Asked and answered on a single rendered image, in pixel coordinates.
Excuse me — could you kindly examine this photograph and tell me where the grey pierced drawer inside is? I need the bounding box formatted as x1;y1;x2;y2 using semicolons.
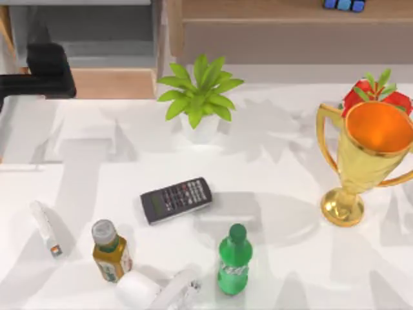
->
8;0;159;69

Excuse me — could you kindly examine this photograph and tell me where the pale wooden drawer front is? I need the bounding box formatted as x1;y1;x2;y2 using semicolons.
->
70;67;158;99

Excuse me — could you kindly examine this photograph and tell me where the green plant in white pot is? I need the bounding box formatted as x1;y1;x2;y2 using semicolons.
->
156;53;245;145

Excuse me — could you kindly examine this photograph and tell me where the white stapler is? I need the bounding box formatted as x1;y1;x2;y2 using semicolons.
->
29;200;64;260

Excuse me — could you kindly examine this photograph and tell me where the black calculator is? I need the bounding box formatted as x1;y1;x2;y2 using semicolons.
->
139;176;214;226

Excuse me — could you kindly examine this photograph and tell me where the yellow tea bottle grey cap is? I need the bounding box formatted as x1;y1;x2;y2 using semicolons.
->
91;219;134;284

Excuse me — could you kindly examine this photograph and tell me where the white cup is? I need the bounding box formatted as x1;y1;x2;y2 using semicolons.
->
115;270;161;309

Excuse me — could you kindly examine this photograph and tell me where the wooden open shelf cupboard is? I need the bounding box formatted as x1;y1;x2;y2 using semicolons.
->
163;0;413;66

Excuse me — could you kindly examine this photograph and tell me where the green bottle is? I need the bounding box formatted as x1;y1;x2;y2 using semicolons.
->
217;223;253;296

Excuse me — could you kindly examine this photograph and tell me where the blue cube toy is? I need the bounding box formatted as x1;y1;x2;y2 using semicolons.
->
323;0;366;13

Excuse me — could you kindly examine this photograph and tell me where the gold trophy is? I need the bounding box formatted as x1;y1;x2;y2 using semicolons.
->
315;100;413;228

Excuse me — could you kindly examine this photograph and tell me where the red flower plant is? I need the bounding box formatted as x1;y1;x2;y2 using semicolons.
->
337;68;413;118

